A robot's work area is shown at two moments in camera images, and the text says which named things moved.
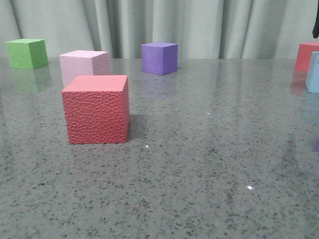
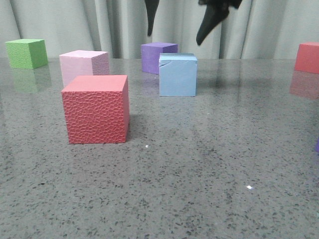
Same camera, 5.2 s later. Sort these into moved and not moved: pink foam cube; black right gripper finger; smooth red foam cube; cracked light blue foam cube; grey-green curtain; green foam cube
Moved: black right gripper finger; cracked light blue foam cube
Not moved: grey-green curtain; smooth red foam cube; green foam cube; pink foam cube
